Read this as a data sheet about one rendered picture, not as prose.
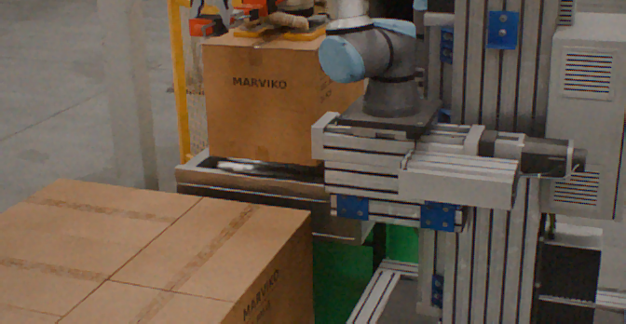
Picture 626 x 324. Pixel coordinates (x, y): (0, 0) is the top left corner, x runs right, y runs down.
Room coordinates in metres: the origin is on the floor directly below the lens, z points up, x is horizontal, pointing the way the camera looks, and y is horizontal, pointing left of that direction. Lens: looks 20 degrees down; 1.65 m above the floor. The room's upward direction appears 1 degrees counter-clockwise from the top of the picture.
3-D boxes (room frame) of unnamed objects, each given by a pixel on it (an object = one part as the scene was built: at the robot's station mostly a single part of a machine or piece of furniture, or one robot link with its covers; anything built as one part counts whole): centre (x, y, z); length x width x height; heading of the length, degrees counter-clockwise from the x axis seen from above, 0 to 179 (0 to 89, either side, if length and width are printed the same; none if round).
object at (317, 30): (2.74, -0.02, 1.10); 0.34 x 0.10 x 0.05; 159
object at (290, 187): (2.52, 0.17, 0.58); 0.70 x 0.03 x 0.06; 70
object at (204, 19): (2.22, 0.29, 1.20); 0.08 x 0.07 x 0.05; 159
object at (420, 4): (2.39, -0.38, 1.20); 0.13 x 0.12 x 0.14; 115
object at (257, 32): (2.81, 0.16, 1.10); 0.34 x 0.10 x 0.05; 159
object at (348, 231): (2.52, 0.17, 0.48); 0.70 x 0.03 x 0.15; 70
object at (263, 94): (2.79, 0.08, 0.87); 0.60 x 0.40 x 0.40; 161
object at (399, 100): (1.92, -0.20, 1.09); 0.15 x 0.15 x 0.10
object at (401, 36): (1.91, -0.20, 1.20); 0.13 x 0.12 x 0.14; 133
